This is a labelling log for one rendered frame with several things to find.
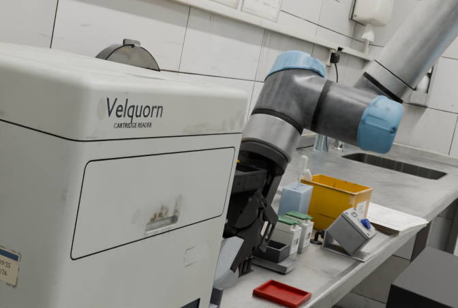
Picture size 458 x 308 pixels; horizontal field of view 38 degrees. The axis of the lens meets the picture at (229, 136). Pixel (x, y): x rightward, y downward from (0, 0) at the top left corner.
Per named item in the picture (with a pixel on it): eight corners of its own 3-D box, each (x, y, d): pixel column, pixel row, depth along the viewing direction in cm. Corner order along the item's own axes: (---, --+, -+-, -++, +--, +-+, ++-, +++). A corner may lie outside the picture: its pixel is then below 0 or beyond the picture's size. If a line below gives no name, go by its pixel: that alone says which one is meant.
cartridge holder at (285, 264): (285, 274, 108) (289, 254, 107) (236, 259, 111) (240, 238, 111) (295, 268, 113) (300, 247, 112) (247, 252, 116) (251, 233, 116)
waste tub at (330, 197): (345, 240, 139) (356, 193, 138) (288, 221, 145) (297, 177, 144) (364, 230, 151) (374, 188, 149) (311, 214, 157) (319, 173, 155)
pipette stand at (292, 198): (298, 244, 128) (309, 194, 127) (265, 234, 130) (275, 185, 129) (310, 234, 138) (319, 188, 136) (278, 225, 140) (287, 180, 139)
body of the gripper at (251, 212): (265, 257, 88) (296, 178, 92) (248, 236, 80) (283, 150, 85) (215, 241, 91) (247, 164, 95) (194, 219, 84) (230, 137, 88)
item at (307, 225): (300, 254, 121) (308, 219, 120) (277, 247, 123) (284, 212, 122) (308, 251, 125) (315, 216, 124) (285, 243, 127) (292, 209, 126)
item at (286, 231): (287, 262, 115) (296, 225, 115) (264, 253, 117) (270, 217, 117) (296, 257, 119) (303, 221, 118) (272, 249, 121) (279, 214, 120)
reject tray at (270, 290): (295, 310, 93) (296, 304, 93) (251, 294, 96) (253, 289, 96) (311, 298, 99) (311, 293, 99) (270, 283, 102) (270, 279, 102)
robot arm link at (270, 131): (294, 120, 86) (238, 108, 89) (281, 151, 84) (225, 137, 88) (304, 146, 92) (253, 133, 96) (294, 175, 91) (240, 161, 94)
